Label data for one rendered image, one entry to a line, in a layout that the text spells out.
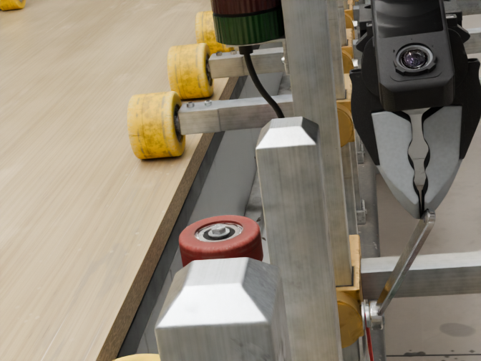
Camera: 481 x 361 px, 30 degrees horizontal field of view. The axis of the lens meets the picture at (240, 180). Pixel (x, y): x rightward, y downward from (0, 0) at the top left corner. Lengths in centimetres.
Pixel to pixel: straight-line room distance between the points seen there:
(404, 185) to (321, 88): 14
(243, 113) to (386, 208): 207
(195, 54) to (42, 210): 40
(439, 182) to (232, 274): 40
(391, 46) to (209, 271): 32
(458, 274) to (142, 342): 32
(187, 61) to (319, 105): 57
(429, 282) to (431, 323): 157
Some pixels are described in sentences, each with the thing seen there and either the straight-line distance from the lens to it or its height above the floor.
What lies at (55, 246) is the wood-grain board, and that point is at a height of 90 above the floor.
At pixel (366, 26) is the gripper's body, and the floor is 113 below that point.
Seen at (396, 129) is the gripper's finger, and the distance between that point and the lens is 64.
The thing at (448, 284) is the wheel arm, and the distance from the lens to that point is 88.
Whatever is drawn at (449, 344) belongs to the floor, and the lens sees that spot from 236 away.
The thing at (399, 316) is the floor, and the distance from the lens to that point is 248.
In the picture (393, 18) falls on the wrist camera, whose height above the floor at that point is 114.
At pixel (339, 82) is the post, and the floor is 99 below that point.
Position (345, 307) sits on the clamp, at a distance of 80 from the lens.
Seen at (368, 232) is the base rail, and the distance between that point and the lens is 132.
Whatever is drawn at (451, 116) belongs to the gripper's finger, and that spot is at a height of 106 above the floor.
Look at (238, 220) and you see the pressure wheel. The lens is 89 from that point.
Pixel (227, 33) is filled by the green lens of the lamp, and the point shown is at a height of 111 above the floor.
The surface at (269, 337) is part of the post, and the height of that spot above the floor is 113.
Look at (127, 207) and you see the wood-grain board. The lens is 98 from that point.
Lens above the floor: 127
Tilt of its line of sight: 21 degrees down
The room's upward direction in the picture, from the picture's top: 8 degrees counter-clockwise
